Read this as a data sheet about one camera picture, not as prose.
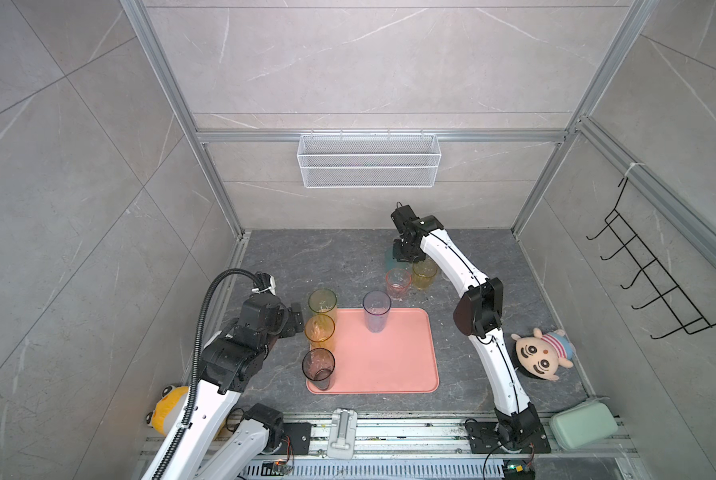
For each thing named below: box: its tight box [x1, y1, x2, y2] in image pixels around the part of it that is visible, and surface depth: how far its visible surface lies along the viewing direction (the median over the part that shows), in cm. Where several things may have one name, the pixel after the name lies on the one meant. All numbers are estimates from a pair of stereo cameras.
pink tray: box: [304, 308, 439, 395], surface depth 88 cm
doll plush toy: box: [511, 328, 575, 381], surface depth 83 cm
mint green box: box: [549, 401, 618, 450], surface depth 76 cm
